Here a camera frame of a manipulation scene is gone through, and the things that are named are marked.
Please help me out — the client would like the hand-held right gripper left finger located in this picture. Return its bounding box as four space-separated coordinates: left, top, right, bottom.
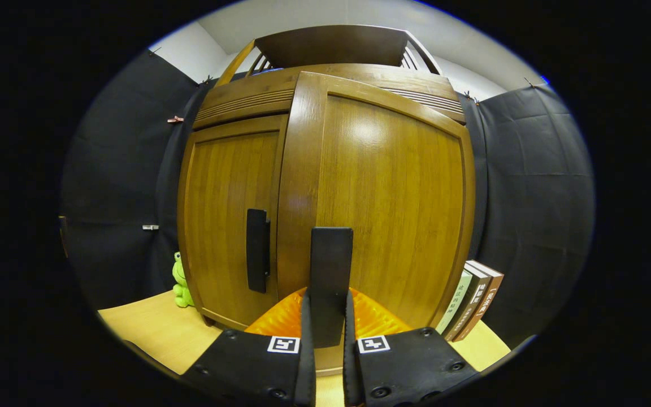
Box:
180 287 317 407

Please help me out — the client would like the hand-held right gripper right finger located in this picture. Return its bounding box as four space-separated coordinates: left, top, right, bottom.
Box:
342 287 481 407

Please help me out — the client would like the black door handle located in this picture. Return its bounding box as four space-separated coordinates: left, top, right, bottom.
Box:
310 227 354 348
246 209 271 293

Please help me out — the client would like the wooden shoe cabinet door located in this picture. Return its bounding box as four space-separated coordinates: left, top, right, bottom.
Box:
177 114 289 331
276 71 476 362

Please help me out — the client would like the wooden double-door shoe cabinet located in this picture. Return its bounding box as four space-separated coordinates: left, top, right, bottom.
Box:
177 24 476 374

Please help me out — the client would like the light green book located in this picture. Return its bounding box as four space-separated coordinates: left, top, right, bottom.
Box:
436 270 473 334

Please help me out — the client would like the dark brown book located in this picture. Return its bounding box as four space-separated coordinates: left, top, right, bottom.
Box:
444 265 491 340

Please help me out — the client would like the green frog plush toy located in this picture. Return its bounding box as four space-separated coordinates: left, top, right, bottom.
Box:
172 252 195 309

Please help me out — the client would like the reddish brown book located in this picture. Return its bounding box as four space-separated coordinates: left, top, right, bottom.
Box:
453 260 504 343

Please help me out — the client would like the wooden drawer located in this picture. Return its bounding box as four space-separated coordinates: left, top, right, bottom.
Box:
193 63 467 132

